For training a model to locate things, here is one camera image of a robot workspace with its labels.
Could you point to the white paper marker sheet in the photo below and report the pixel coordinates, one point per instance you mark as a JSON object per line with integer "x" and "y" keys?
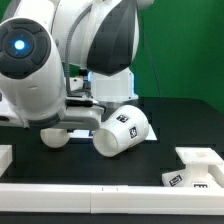
{"x": 87, "y": 134}

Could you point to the white lamp bulb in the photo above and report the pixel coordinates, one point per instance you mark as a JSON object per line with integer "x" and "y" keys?
{"x": 54, "y": 138}

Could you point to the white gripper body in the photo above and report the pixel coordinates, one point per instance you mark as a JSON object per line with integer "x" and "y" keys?
{"x": 85, "y": 118}

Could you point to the white lamp base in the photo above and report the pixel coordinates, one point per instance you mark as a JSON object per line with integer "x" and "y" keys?
{"x": 196, "y": 172}

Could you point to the white lamp shade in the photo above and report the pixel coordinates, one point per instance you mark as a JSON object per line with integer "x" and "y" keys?
{"x": 126, "y": 127}

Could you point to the white front wall bar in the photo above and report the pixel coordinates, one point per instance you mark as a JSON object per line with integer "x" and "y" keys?
{"x": 110, "y": 199}

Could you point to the white left wall block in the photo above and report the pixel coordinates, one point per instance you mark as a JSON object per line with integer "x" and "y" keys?
{"x": 5, "y": 157}

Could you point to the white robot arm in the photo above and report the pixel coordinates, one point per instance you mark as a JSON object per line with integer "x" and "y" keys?
{"x": 41, "y": 39}

